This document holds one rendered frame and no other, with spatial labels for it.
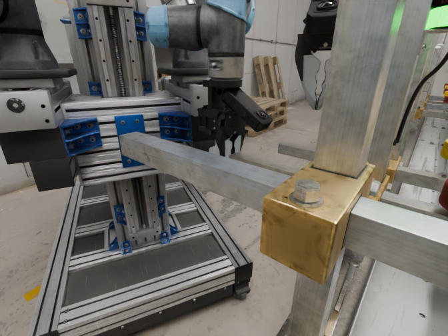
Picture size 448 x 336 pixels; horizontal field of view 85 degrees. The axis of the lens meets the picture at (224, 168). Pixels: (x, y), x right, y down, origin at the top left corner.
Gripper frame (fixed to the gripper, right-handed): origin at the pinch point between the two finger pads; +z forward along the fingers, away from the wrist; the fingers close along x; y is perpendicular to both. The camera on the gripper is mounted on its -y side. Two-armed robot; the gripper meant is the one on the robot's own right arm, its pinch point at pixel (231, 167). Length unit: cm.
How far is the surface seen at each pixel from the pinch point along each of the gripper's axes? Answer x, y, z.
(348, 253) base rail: -1.7, -28.5, 10.7
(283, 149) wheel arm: -23.5, -1.9, 0.8
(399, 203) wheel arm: 1.5, -33.4, -4.5
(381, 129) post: -2.2, -28.1, -14.3
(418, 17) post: -2.2, -28.7, -29.4
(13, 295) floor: 42, 100, 84
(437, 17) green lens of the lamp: -1.7, -30.7, -29.3
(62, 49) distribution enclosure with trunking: -46, 216, -29
